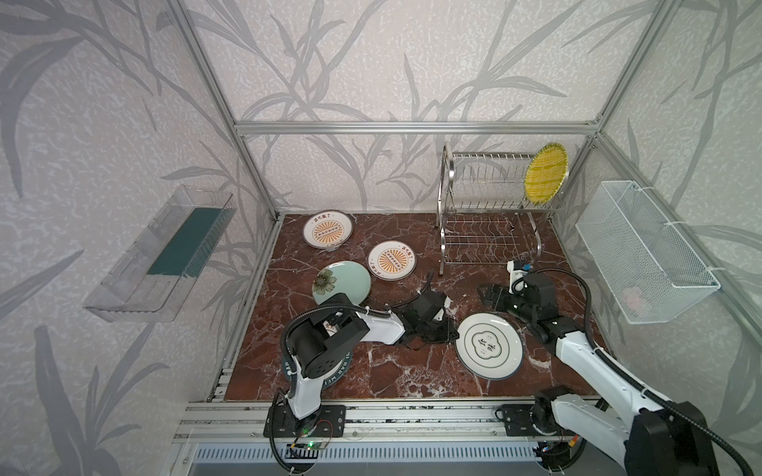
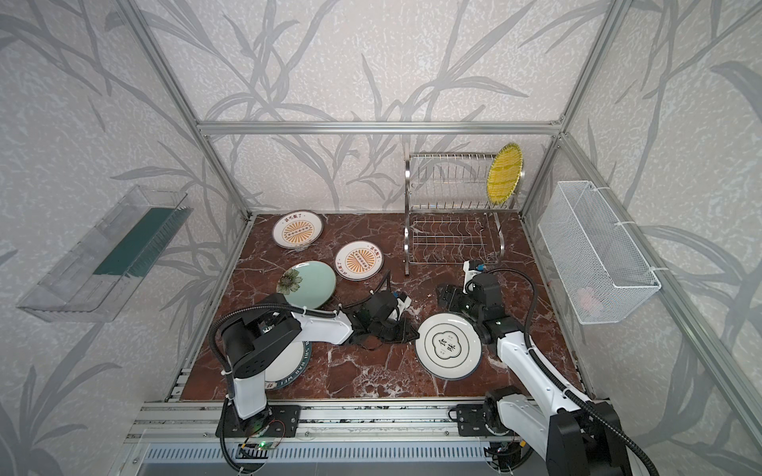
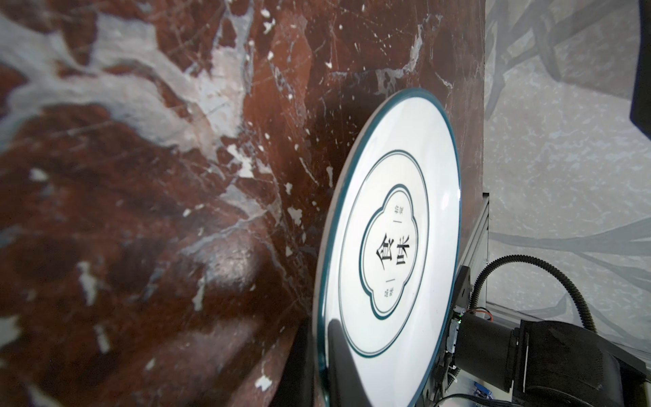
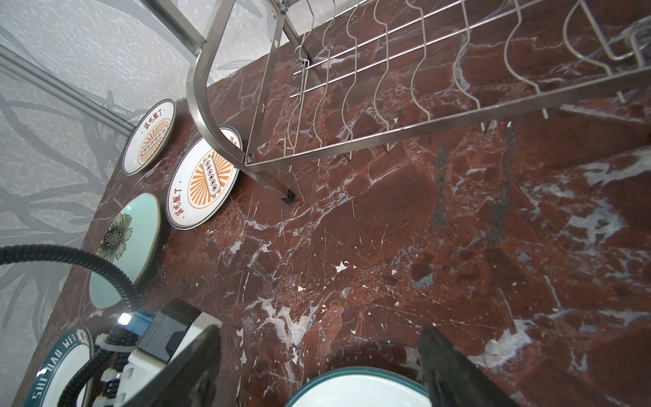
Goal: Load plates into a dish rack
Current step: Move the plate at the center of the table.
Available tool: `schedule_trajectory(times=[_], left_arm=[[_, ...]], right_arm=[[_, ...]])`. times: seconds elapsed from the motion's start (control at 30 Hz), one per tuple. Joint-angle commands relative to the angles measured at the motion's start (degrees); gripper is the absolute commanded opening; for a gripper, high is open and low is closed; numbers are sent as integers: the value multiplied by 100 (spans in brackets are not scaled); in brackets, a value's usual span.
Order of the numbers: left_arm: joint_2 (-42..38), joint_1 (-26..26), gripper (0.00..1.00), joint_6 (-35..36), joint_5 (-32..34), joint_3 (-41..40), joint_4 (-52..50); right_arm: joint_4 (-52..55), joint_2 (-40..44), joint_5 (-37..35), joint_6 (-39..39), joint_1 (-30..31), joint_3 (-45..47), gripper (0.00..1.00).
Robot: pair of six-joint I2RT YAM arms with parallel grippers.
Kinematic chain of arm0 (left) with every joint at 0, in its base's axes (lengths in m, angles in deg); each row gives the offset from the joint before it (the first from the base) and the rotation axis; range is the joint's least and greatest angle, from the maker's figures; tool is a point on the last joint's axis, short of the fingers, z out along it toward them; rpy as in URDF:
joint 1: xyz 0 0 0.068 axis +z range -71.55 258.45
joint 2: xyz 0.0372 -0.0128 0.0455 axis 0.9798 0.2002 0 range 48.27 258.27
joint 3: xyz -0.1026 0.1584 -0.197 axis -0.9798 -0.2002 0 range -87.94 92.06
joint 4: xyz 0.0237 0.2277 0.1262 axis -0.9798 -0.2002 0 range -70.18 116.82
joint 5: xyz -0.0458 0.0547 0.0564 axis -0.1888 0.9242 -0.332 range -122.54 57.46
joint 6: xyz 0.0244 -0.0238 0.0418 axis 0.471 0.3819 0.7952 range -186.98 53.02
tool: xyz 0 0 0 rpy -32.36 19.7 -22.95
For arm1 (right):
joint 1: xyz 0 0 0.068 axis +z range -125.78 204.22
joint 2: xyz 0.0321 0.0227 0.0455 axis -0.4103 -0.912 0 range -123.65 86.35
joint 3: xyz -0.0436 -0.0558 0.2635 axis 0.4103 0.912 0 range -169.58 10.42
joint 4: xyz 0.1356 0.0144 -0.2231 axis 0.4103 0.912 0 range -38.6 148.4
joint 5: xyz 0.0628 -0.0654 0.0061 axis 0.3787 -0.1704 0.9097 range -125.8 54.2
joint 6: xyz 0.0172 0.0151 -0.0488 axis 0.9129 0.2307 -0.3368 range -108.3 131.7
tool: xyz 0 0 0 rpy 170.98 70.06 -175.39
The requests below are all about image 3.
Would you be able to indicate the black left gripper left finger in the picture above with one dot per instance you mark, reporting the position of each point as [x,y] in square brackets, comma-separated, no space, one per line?
[297,385]

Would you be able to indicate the white plate green rim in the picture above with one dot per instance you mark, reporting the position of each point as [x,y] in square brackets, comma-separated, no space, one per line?
[389,251]

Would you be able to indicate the aluminium frame rail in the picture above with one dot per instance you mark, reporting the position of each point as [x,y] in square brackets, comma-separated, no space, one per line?
[473,260]

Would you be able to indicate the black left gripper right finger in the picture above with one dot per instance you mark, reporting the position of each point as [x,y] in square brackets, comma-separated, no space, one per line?
[345,386]

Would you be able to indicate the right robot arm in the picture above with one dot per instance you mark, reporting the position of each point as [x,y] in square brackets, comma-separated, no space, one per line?
[551,363]

